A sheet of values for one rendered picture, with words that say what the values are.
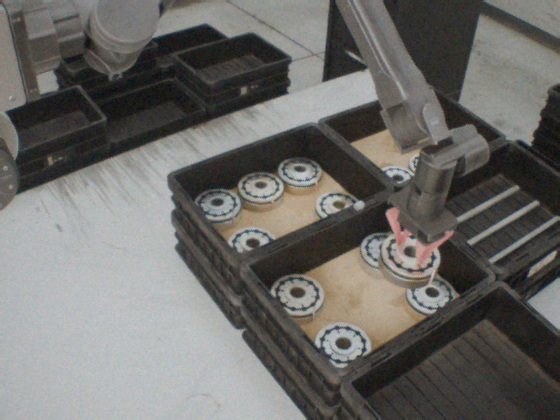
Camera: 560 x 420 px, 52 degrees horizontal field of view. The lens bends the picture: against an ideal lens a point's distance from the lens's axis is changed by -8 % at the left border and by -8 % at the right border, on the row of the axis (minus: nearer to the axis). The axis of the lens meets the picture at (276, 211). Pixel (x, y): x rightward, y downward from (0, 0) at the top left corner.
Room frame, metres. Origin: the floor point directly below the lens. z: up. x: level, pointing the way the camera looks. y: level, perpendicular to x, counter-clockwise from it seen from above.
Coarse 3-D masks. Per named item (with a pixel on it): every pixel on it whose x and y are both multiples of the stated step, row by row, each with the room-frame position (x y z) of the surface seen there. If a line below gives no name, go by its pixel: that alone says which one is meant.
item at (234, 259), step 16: (304, 128) 1.20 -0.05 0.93; (320, 128) 1.20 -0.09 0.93; (256, 144) 1.12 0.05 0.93; (336, 144) 1.14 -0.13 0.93; (208, 160) 1.06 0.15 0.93; (176, 176) 1.00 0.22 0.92; (176, 192) 0.95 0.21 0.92; (384, 192) 0.98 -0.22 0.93; (192, 208) 0.90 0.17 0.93; (352, 208) 0.92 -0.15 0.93; (208, 224) 0.85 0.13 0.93; (320, 224) 0.87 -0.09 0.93; (224, 240) 0.81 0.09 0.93; (224, 256) 0.79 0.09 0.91; (240, 256) 0.77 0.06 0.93
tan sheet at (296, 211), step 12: (324, 180) 1.13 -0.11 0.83; (324, 192) 1.09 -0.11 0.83; (288, 204) 1.04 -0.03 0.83; (300, 204) 1.04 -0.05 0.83; (312, 204) 1.04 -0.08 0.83; (252, 216) 0.99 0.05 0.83; (264, 216) 0.99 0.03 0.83; (276, 216) 1.00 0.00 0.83; (288, 216) 1.00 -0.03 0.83; (300, 216) 1.00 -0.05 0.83; (312, 216) 1.00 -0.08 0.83; (240, 228) 0.95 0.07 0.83; (264, 228) 0.96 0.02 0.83; (276, 228) 0.96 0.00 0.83; (288, 228) 0.96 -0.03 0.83; (228, 240) 0.91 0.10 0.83
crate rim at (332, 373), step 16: (368, 208) 0.93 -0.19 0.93; (336, 224) 0.88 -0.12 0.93; (288, 240) 0.82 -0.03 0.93; (304, 240) 0.83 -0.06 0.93; (448, 240) 0.85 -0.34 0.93; (256, 256) 0.78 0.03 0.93; (256, 288) 0.70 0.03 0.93; (480, 288) 0.72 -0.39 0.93; (272, 304) 0.67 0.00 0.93; (448, 304) 0.68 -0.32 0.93; (288, 320) 0.63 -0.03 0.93; (432, 320) 0.64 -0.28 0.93; (400, 336) 0.61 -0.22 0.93; (304, 352) 0.58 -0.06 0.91; (320, 352) 0.57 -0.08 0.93; (368, 352) 0.57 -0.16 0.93; (384, 352) 0.57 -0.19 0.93; (320, 368) 0.55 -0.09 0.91; (336, 368) 0.54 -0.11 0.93; (352, 368) 0.54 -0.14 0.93
